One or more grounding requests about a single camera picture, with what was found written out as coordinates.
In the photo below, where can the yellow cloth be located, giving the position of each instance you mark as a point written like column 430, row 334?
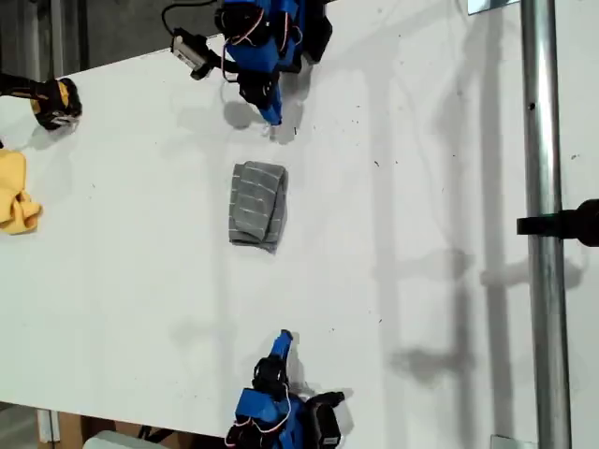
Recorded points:
column 14, row 187

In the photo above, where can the grey striped towel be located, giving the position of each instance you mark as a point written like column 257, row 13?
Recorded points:
column 257, row 206

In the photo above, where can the brown cardboard box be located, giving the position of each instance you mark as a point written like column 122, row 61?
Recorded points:
column 70, row 428

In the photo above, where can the white plastic container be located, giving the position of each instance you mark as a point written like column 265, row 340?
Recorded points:
column 117, row 442

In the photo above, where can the black yellow power drill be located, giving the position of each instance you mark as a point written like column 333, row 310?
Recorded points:
column 56, row 98

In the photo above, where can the white table leg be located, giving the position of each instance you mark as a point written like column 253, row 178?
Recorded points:
column 47, row 423

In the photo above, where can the black camera box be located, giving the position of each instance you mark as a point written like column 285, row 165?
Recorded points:
column 327, row 425
column 189, row 51

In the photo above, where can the black post clamp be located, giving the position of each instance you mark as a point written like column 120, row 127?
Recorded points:
column 561, row 224

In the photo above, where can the steel post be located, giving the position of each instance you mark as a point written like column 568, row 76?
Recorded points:
column 543, row 140

